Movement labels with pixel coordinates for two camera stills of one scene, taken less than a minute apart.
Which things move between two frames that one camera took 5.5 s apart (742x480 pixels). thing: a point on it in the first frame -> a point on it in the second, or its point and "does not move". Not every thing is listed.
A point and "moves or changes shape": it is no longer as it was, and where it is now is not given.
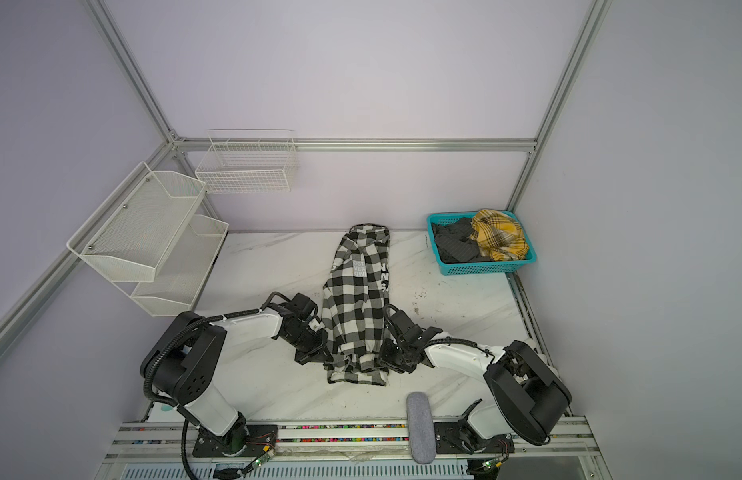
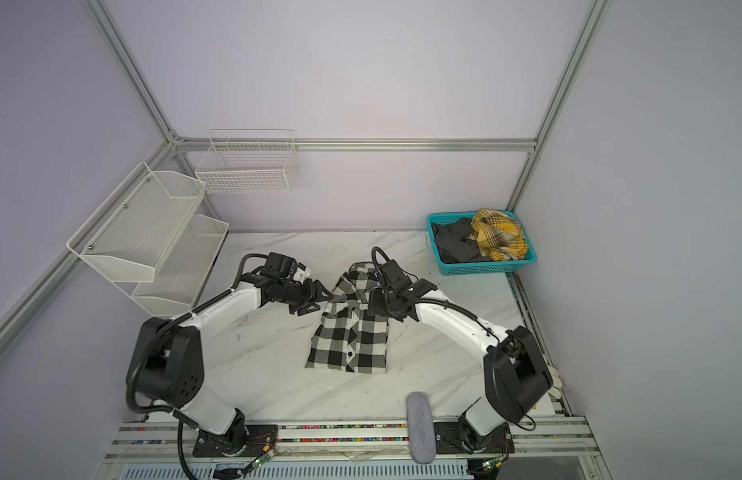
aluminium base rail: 544,449 does not move
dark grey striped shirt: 454,243 does not move
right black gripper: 385,360 -> 373,303
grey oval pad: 421,429 does not move
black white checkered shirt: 355,306 moves or changes shape
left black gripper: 317,354 -> 313,294
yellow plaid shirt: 499,236 does not move
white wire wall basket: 239,161 does not move
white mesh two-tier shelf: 147,240 does not move
